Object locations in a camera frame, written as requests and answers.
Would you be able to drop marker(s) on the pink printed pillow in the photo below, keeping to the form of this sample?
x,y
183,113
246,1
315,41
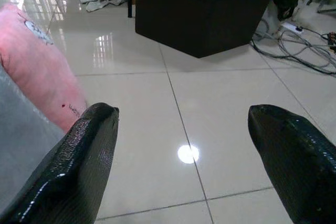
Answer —
x,y
39,69

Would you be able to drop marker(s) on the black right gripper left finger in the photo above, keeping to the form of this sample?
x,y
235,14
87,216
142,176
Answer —
x,y
78,161

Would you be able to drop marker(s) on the black leather ottoman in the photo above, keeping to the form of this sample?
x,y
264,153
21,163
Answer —
x,y
199,11

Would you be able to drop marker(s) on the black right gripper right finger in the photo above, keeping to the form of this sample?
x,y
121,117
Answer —
x,y
296,161

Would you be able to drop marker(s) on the white power strip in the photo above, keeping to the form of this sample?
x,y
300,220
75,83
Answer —
x,y
292,27

